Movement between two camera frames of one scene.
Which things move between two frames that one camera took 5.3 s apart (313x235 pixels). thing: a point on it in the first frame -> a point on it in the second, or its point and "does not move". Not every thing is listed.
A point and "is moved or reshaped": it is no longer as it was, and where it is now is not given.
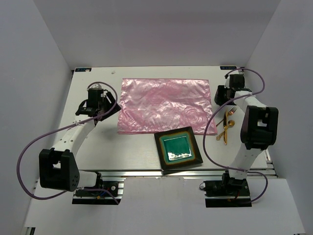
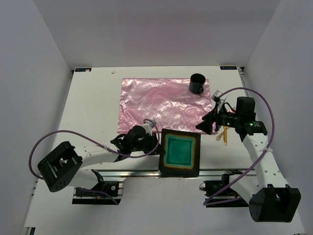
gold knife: [225, 127] does not move
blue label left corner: [82, 69] does not move
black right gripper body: [222, 93] -> [228, 119]
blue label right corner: [228, 67] does not move
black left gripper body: [100, 105] -> [147, 144]
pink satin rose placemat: [154, 105] does not move
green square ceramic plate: [177, 148] is moved or reshaped
